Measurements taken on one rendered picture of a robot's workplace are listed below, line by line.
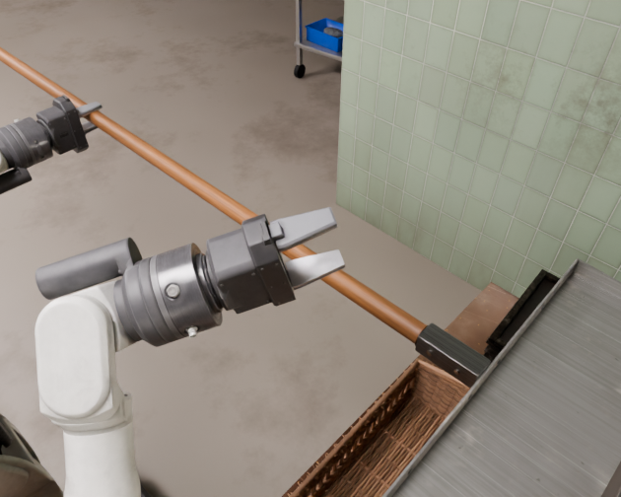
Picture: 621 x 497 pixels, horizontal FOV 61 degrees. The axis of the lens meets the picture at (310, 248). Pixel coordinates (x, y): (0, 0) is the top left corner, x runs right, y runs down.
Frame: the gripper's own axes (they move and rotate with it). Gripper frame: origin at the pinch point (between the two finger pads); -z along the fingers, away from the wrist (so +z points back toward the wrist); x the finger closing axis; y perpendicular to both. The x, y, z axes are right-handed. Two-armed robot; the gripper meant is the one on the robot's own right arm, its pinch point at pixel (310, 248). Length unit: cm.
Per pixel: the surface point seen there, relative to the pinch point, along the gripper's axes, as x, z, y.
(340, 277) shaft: 22.6, -3.4, -7.2
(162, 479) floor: 135, 68, -15
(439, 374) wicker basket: 74, -20, -2
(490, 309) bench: 101, -47, -22
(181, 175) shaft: 26.1, 16.6, -39.1
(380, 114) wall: 122, -51, -124
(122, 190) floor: 169, 80, -174
